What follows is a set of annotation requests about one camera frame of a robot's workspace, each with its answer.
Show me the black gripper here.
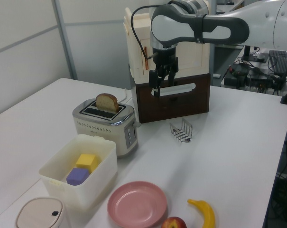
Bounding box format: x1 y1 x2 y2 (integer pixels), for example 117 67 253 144
148 46 180 97

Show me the cream chrome toaster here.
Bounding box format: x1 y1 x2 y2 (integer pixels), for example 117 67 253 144
72 99 139 159

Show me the dark brown wooden drawer box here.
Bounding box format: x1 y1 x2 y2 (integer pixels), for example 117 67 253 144
135 72 211 124

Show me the cream toy cabinet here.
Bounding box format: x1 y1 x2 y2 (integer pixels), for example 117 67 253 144
123 7 211 85

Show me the metal toast rack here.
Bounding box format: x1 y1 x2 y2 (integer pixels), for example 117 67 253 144
169 117 194 144

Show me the toast bread slice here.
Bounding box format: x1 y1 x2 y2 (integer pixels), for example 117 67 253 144
95 93 119 114

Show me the black electronics box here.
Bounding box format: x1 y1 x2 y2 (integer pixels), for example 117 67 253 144
223 63 251 89

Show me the black monitor stand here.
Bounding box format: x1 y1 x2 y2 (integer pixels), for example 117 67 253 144
241 45 268 63

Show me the black computer keyboard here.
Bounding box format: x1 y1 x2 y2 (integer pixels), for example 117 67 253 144
268 49 287 77

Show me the yellow foam block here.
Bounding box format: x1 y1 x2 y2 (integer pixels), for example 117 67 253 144
75 153 98 172

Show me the white plastic container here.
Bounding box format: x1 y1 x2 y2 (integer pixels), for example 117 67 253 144
38 133 118 210

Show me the purple foam block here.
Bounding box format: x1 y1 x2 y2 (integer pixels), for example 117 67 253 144
66 167 90 186

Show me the pink plate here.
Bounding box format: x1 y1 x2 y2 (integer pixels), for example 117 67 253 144
107 181 168 228

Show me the yellow toy banana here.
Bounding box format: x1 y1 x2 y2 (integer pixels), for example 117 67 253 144
187 199 216 228

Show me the red apple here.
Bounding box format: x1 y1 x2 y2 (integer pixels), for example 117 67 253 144
160 216 188 228

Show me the beige round lid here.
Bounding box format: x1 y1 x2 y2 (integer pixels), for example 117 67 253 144
14 197 70 228

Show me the white drawer handle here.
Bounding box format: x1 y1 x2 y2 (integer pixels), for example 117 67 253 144
151 82 196 97

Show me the copper cabinet door handle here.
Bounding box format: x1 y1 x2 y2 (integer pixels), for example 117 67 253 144
144 46 150 71

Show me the white toaster power cord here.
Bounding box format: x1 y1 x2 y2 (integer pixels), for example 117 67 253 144
119 88 128 104

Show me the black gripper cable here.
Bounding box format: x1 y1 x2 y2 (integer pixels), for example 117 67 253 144
130 1 158 59

